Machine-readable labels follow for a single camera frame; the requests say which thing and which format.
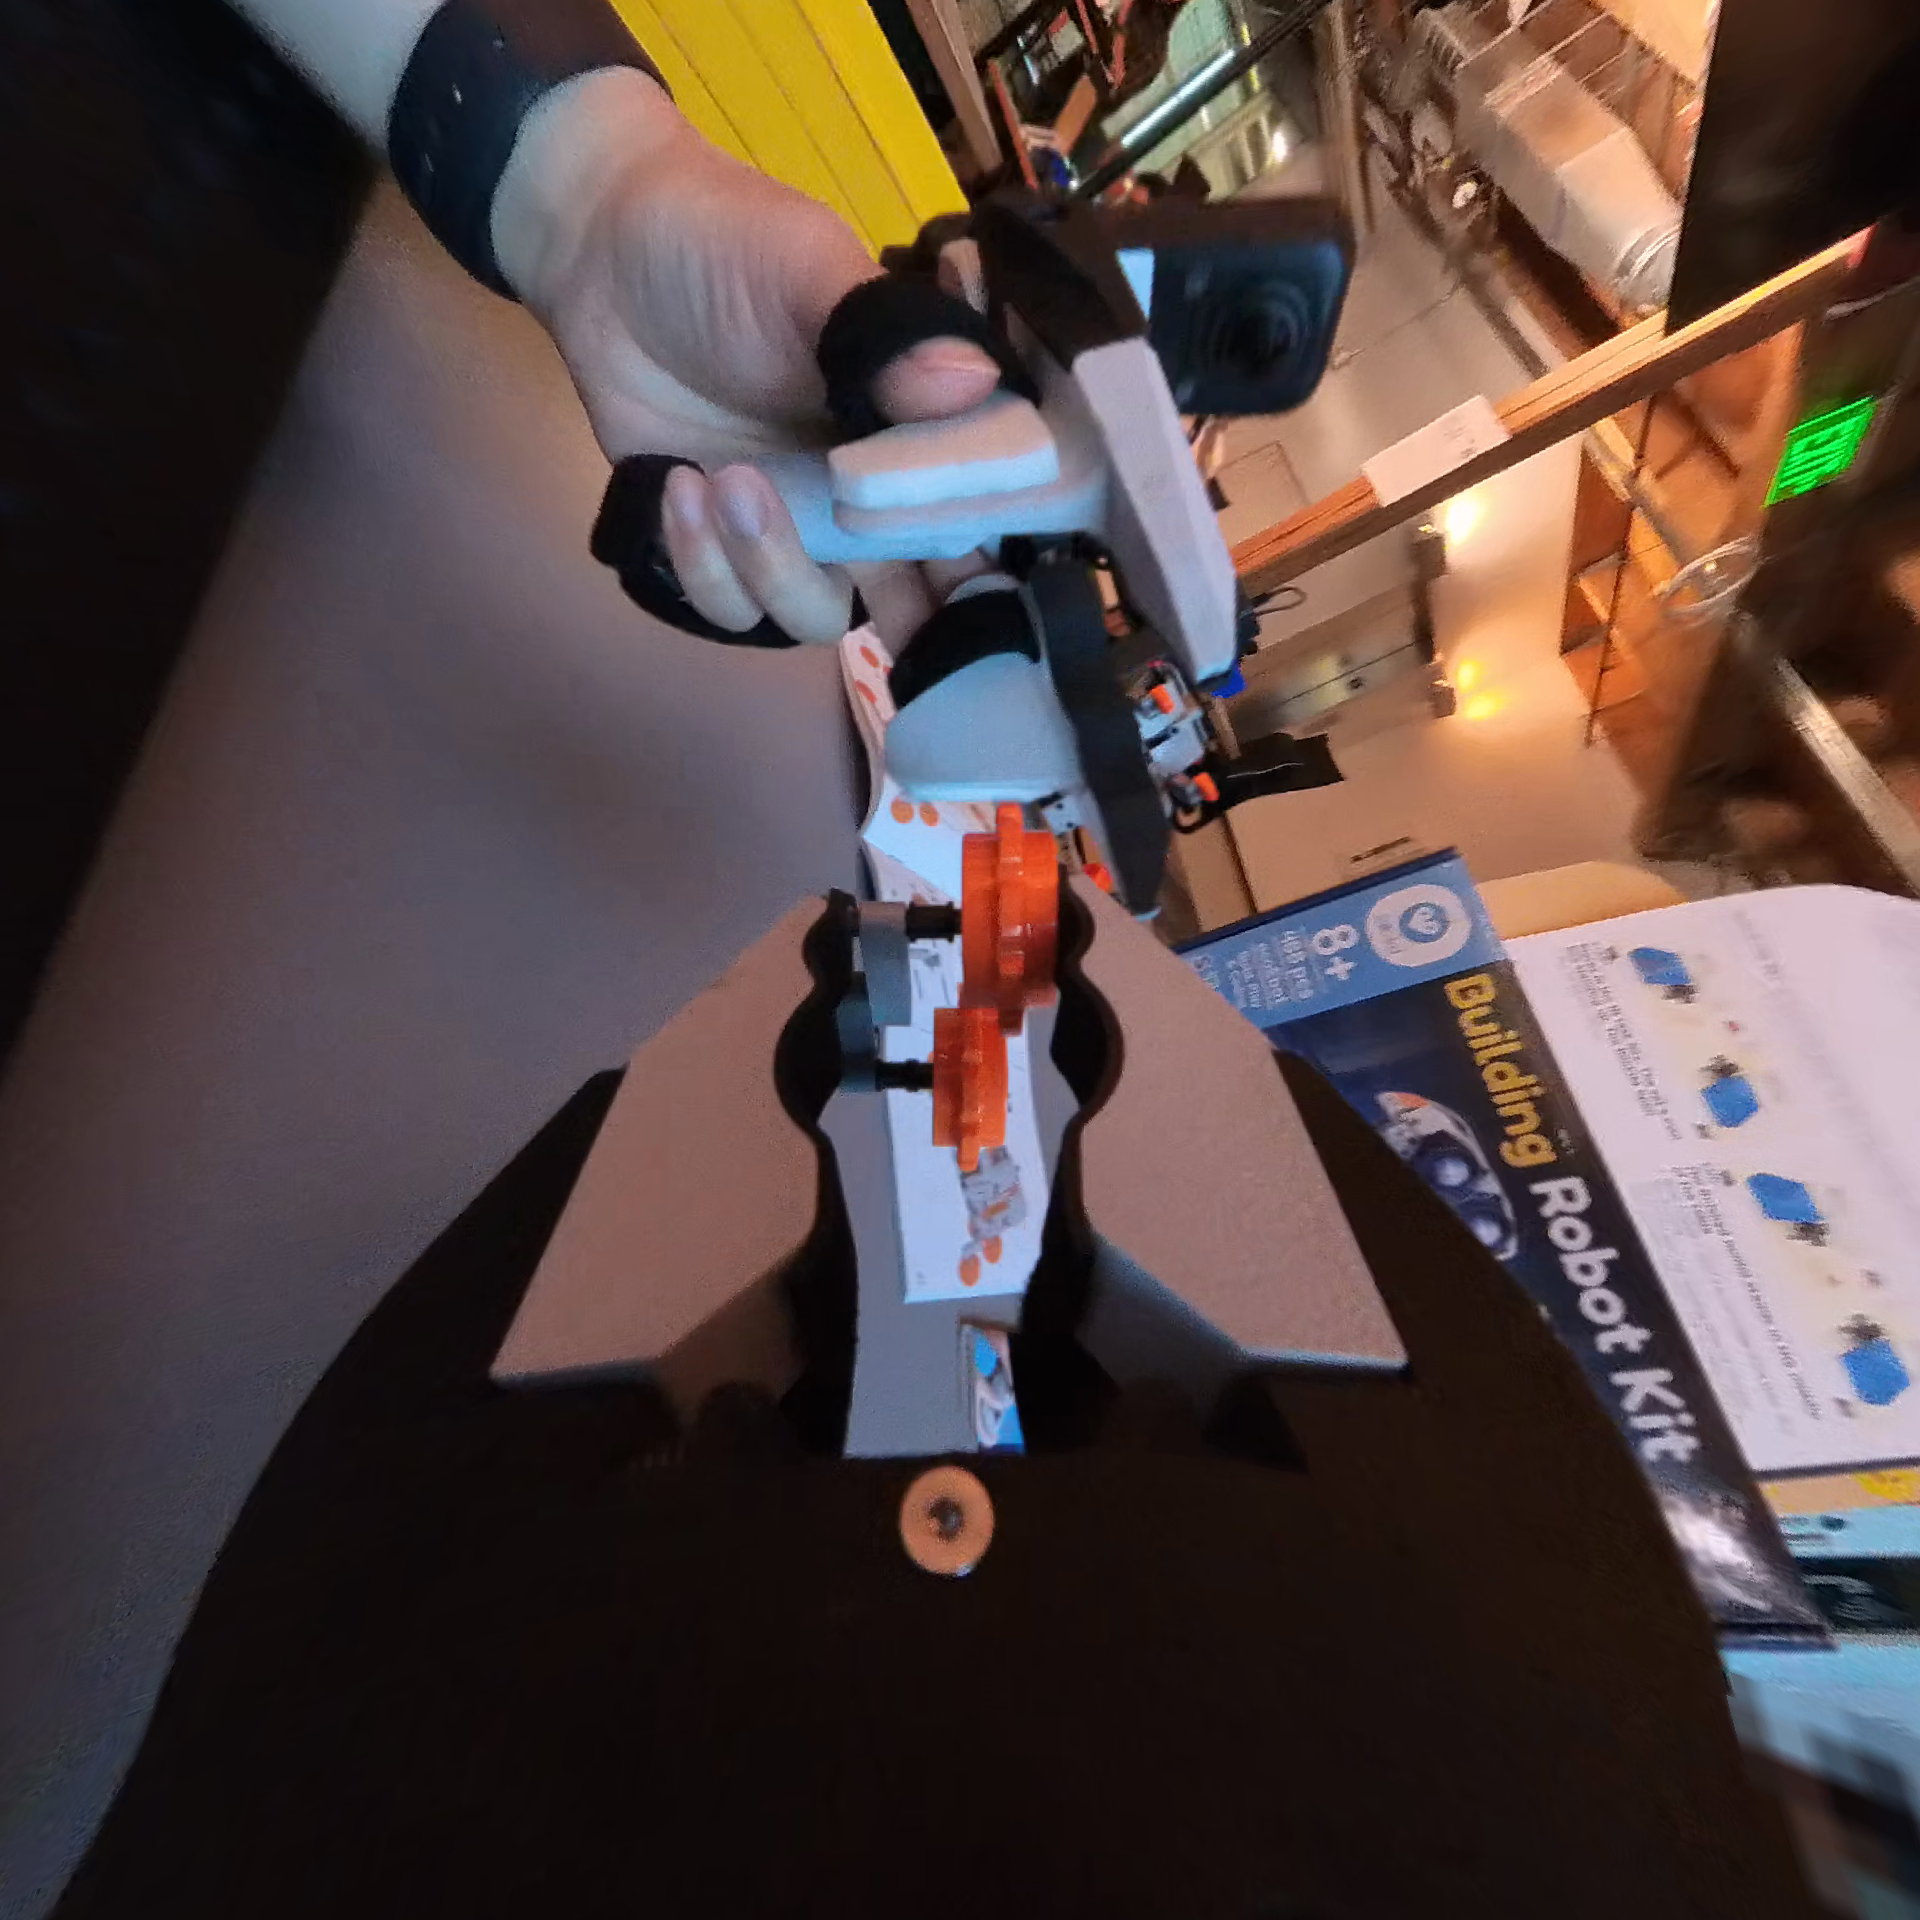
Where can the yellow plastic bin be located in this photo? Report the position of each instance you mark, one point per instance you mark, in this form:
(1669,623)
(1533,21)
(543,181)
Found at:
(810,90)

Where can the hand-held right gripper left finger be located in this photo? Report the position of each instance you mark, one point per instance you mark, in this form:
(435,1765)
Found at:
(676,1200)

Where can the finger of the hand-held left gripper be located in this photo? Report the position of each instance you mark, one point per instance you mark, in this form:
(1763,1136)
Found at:
(974,720)

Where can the partly built toy robot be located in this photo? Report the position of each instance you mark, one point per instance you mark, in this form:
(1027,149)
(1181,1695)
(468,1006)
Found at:
(1171,720)

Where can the orange toy wheel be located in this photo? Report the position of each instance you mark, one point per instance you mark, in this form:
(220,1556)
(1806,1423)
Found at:
(969,1090)
(1009,915)

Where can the green exit sign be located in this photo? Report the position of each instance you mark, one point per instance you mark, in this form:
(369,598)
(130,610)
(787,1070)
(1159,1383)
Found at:
(1819,447)

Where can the person's left hand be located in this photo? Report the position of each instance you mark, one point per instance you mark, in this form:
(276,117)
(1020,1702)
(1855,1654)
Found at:
(676,300)

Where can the wooden top desk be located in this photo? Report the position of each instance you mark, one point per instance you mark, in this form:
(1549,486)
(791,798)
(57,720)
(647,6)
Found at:
(1575,390)

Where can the open assembly manual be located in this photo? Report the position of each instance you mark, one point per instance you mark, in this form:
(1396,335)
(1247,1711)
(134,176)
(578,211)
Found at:
(939,1215)

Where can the toy robot kit box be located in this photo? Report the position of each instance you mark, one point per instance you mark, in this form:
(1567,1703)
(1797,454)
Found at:
(1575,1200)

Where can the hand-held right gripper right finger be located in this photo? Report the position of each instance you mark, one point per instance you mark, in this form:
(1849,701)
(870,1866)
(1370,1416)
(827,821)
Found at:
(1214,1200)

